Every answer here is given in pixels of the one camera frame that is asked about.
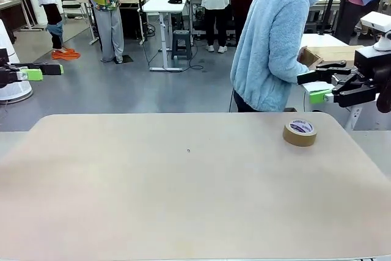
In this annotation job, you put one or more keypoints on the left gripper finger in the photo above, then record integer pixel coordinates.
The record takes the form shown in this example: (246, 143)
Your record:
(52, 69)
(30, 75)

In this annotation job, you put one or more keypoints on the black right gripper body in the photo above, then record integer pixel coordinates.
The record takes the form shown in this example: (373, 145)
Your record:
(377, 65)

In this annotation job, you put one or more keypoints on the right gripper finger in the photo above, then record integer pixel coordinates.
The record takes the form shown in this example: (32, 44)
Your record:
(354, 93)
(327, 70)

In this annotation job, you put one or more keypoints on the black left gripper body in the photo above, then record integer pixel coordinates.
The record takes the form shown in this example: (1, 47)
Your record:
(3, 56)

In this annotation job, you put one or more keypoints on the brown cardboard box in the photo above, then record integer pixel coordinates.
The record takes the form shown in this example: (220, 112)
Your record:
(333, 54)

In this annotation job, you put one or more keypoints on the right forearm in blue sleeve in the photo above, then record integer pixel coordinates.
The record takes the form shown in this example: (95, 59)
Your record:
(287, 71)

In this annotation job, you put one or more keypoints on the orange cloth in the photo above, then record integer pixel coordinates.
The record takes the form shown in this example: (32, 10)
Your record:
(65, 54)

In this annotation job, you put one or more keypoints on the mannequin with blue cloth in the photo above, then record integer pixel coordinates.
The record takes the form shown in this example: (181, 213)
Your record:
(52, 13)

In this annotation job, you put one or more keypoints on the person in blue fleece jacket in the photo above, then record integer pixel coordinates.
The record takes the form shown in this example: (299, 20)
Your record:
(268, 44)

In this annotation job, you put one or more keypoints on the brown packing tape roll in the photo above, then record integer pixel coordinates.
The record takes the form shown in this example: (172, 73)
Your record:
(301, 135)

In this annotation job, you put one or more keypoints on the black stand pole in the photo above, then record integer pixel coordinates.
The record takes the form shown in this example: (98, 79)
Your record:
(330, 1)

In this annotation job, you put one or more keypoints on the mannequin in yellow vest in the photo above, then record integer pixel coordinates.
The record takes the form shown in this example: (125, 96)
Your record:
(110, 13)

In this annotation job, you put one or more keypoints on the white standing desk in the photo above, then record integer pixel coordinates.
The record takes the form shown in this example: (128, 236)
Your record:
(159, 5)

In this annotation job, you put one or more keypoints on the grey plastic stool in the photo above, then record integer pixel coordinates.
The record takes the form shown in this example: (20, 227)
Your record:
(182, 44)

